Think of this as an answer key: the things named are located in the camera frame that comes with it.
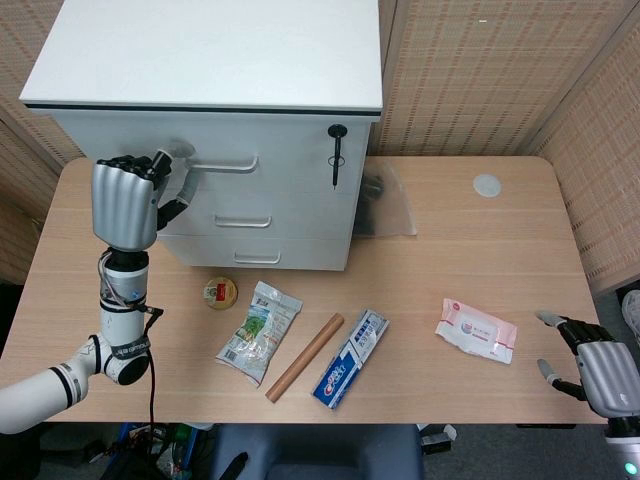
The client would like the black key in lock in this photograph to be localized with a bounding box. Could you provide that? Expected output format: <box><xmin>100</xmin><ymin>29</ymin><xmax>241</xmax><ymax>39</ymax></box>
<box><xmin>326</xmin><ymin>124</ymin><xmax>350</xmax><ymax>192</ymax></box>

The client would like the pink wet wipes pack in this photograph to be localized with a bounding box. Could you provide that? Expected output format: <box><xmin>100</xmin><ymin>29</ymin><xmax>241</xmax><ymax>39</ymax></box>
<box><xmin>433</xmin><ymin>297</ymin><xmax>519</xmax><ymax>366</ymax></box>

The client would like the wooden rolling pin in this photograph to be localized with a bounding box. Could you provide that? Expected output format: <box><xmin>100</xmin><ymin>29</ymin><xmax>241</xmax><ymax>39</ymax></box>
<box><xmin>264</xmin><ymin>312</ymin><xmax>347</xmax><ymax>404</ymax></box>

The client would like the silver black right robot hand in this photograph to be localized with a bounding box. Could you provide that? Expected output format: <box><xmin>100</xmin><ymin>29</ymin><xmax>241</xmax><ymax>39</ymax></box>
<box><xmin>534</xmin><ymin>309</ymin><xmax>638</xmax><ymax>419</ymax></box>

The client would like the round yellow tin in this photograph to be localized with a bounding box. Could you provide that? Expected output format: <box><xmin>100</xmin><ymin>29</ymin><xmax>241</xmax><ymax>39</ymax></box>
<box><xmin>202</xmin><ymin>276</ymin><xmax>239</xmax><ymax>312</ymax></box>

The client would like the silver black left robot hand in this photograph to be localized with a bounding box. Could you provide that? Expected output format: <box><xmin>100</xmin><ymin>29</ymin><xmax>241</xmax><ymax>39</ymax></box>
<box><xmin>91</xmin><ymin>141</ymin><xmax>197</xmax><ymax>251</ymax></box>

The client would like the woven rattan partition screen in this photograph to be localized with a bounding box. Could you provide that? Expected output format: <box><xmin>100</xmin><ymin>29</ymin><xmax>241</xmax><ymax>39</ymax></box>
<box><xmin>368</xmin><ymin>0</ymin><xmax>624</xmax><ymax>158</ymax></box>
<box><xmin>0</xmin><ymin>0</ymin><xmax>97</xmax><ymax>284</ymax></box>
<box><xmin>528</xmin><ymin>0</ymin><xmax>640</xmax><ymax>297</ymax></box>

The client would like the white shoe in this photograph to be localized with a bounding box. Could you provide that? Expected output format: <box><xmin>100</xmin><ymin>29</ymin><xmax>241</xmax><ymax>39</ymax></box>
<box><xmin>621</xmin><ymin>289</ymin><xmax>640</xmax><ymax>347</ymax></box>

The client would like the white round table grommet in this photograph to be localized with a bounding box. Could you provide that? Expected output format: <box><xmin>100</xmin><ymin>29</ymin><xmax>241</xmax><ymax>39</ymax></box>
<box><xmin>472</xmin><ymin>172</ymin><xmax>503</xmax><ymax>199</ymax></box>

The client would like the blue Crest toothpaste box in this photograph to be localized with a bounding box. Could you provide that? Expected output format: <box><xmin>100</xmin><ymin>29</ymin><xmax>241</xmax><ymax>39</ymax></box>
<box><xmin>311</xmin><ymin>308</ymin><xmax>392</xmax><ymax>412</ymax></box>

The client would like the white drawer with silver handle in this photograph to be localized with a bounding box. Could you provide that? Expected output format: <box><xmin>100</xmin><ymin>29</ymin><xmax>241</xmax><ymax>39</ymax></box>
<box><xmin>162</xmin><ymin>233</ymin><xmax>352</xmax><ymax>272</ymax></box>
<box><xmin>149</xmin><ymin>192</ymin><xmax>362</xmax><ymax>242</ymax></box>

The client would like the dark blue seat base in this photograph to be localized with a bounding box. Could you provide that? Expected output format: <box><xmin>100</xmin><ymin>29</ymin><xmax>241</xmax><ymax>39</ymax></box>
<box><xmin>208</xmin><ymin>423</ymin><xmax>427</xmax><ymax>480</ymax></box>

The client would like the colourful wire bundle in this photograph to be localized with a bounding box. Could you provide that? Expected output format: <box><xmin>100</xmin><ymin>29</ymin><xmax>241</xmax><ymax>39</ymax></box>
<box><xmin>84</xmin><ymin>422</ymin><xmax>217</xmax><ymax>480</ymax></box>

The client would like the white green snack bag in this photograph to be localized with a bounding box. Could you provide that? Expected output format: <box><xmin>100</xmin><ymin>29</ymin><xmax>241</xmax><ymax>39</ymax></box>
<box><xmin>215</xmin><ymin>280</ymin><xmax>305</xmax><ymax>389</ymax></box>

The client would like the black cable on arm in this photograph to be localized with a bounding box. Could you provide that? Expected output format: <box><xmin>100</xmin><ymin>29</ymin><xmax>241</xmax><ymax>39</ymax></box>
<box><xmin>134</xmin><ymin>302</ymin><xmax>165</xmax><ymax>451</ymax></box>

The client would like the white three-drawer cabinet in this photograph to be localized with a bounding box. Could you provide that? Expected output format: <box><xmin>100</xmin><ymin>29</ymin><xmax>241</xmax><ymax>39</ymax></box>
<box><xmin>19</xmin><ymin>0</ymin><xmax>386</xmax><ymax>272</ymax></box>

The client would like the white drawer with key lock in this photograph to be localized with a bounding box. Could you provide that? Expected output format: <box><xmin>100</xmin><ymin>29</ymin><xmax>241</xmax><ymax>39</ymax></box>
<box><xmin>49</xmin><ymin>111</ymin><xmax>373</xmax><ymax>202</ymax></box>

